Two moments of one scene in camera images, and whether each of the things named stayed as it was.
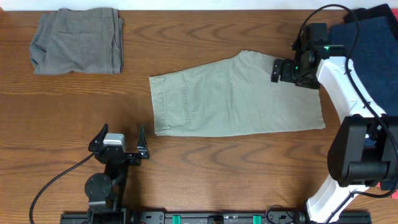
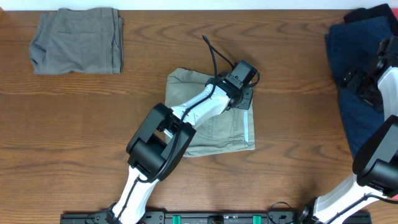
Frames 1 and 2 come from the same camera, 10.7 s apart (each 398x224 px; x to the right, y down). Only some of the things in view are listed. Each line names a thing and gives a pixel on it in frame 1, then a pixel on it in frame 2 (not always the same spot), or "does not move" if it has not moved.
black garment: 380,10 does not move
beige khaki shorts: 232,95 -> 230,132
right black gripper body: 286,71 -> 351,78
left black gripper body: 123,155 -> 246,100
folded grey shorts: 85,41 does not move
